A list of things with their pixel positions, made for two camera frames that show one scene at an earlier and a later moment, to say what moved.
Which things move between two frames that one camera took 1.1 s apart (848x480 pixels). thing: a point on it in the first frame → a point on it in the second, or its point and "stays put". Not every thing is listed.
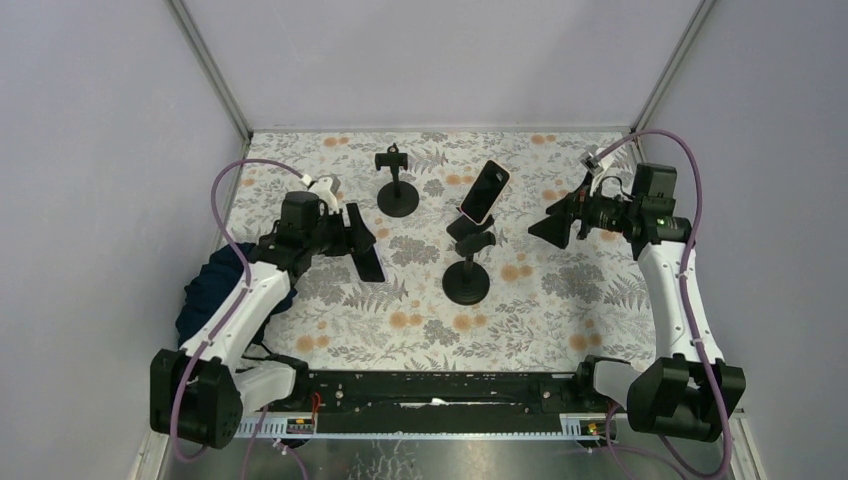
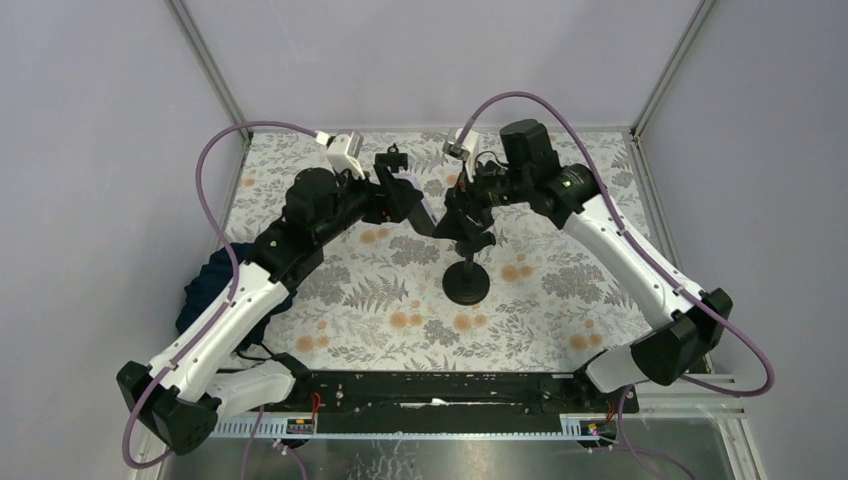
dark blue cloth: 206,283 stays put
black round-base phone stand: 467,283 stays put
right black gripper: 555,229 → 456,226
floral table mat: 469,286 stays put
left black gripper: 348,237 → 387,187
